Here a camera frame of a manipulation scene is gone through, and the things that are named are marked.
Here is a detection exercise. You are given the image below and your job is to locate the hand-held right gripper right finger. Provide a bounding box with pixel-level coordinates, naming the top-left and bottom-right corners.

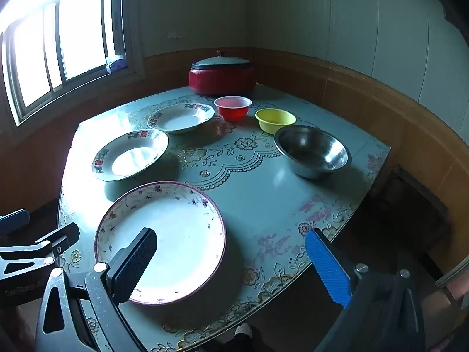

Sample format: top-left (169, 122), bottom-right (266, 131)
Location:
top-left (304, 228), bottom-right (426, 352)

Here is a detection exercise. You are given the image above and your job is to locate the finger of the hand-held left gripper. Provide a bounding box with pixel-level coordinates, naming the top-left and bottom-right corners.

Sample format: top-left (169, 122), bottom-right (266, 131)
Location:
top-left (0, 208), bottom-right (30, 234)
top-left (0, 222), bottom-right (80, 283)

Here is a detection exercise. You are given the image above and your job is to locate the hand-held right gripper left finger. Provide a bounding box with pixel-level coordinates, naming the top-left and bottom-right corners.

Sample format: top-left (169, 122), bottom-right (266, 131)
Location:
top-left (35, 227), bottom-right (159, 352)

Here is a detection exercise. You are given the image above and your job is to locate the large purple-rimmed floral plate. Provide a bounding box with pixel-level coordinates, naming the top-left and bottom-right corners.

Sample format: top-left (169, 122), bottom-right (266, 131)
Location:
top-left (94, 181), bottom-right (227, 306)

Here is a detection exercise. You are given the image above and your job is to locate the white plate with red print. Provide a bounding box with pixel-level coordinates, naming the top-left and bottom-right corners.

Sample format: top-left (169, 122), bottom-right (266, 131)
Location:
top-left (91, 129), bottom-right (169, 182)
top-left (147, 103), bottom-right (215, 133)

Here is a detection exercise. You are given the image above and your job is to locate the stainless steel bowl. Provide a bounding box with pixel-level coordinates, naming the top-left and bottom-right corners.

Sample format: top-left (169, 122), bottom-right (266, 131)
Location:
top-left (274, 125), bottom-right (352, 180)

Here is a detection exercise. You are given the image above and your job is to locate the yellow plastic bowl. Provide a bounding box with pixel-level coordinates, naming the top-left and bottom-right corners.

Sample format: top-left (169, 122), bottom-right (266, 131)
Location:
top-left (255, 108), bottom-right (297, 135)

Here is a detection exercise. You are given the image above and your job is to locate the red plastic bowl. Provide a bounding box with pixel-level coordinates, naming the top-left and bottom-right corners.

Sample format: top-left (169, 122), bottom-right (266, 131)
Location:
top-left (214, 96), bottom-right (252, 121)

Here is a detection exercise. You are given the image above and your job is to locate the dark wooden stool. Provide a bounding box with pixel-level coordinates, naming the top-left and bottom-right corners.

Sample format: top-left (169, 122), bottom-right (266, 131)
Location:
top-left (366, 169), bottom-right (451, 261)

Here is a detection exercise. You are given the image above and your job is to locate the person's foot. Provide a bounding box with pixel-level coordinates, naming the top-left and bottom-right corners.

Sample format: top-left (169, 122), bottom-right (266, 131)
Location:
top-left (234, 323), bottom-right (254, 342)

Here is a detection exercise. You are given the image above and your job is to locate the red cooking pot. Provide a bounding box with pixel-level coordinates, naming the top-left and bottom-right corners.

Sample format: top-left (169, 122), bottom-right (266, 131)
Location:
top-left (188, 62), bottom-right (256, 96)

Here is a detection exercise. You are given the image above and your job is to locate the grey pot lid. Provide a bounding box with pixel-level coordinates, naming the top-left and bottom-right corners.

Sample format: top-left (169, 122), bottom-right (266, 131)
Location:
top-left (191, 50), bottom-right (252, 70)

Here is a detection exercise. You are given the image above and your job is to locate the window with metal frame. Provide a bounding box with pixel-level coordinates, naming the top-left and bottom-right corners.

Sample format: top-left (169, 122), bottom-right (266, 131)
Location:
top-left (0, 0), bottom-right (147, 129)

